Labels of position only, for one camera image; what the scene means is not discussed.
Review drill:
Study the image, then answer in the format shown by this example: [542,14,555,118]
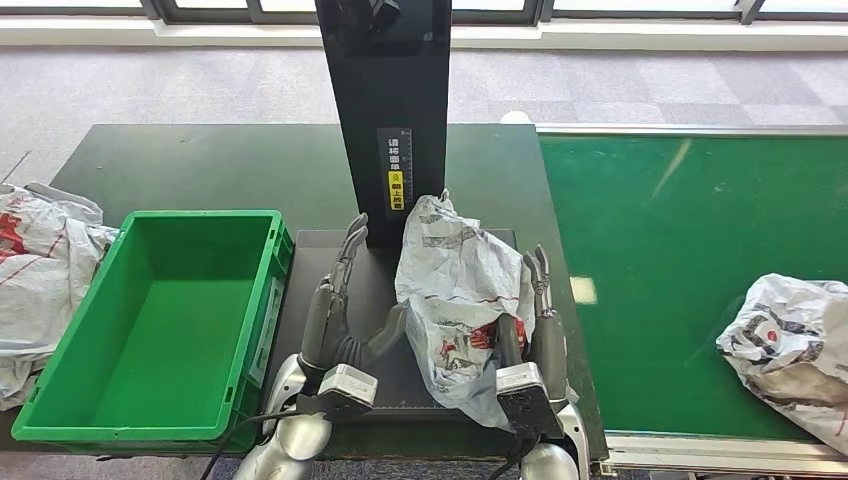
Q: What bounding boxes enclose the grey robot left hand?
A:
[298,211,409,380]

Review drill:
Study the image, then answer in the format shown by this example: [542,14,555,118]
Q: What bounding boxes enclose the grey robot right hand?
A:
[495,244,570,403]

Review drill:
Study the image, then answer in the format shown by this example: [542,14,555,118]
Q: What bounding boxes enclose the white parcel bag brown patch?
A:
[715,273,848,458]

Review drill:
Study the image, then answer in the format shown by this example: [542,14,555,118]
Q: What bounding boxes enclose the green conveyor belt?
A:
[537,134,848,443]

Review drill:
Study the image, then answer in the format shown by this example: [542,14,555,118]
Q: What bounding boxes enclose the black inbound scanner machine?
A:
[263,0,533,427]

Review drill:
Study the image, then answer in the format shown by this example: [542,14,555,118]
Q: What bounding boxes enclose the green plastic crate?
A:
[11,209,295,456]

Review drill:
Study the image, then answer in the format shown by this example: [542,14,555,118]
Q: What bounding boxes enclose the black yellow label sticker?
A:
[377,127,414,215]

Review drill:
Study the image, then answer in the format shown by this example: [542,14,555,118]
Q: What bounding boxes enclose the dark green table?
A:
[0,123,609,462]

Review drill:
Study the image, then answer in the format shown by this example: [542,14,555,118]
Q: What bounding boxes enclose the white red-printed bag pile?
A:
[0,181,121,412]

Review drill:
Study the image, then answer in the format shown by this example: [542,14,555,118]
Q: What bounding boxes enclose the thin dark rod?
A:
[1,150,34,184]

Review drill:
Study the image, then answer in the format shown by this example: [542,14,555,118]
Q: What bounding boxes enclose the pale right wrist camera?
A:
[494,361,566,441]

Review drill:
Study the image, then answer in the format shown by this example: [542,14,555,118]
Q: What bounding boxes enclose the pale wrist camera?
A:
[494,361,566,441]
[296,362,380,423]

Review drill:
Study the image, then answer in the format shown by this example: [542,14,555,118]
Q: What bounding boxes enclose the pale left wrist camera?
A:
[296,362,380,423]

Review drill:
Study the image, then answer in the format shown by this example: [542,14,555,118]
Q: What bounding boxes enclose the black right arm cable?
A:
[488,435,539,480]

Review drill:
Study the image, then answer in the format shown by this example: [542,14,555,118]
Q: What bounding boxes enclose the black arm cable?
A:
[488,435,539,480]
[198,408,314,480]

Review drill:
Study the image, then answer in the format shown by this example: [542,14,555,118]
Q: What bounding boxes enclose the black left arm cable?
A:
[198,408,314,480]

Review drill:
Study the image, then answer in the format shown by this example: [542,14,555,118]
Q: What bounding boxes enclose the dark window frame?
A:
[0,0,848,26]

